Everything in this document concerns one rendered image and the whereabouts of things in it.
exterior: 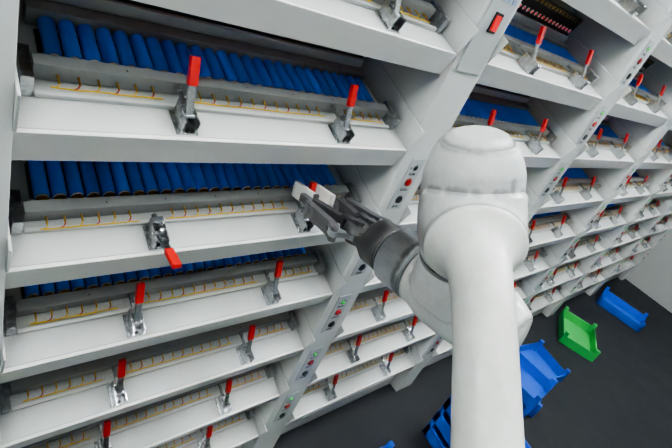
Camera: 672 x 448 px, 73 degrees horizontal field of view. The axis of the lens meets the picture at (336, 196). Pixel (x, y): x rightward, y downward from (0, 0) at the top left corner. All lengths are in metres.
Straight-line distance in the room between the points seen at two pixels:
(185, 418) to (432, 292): 0.78
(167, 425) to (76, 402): 0.27
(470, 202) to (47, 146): 0.44
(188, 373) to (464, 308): 0.73
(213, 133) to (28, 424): 0.59
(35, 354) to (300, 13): 0.60
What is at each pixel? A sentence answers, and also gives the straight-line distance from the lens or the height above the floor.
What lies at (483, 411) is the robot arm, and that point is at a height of 1.13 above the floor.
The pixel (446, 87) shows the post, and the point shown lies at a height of 1.25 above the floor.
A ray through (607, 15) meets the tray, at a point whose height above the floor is 1.47.
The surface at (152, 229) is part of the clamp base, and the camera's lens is 0.69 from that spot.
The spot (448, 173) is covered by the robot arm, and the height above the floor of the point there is 1.24.
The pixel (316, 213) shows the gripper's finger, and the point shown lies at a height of 1.02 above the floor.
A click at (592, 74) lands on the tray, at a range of 1.45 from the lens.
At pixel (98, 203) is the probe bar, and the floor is 0.97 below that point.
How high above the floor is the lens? 1.38
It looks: 27 degrees down
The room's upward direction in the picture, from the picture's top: 25 degrees clockwise
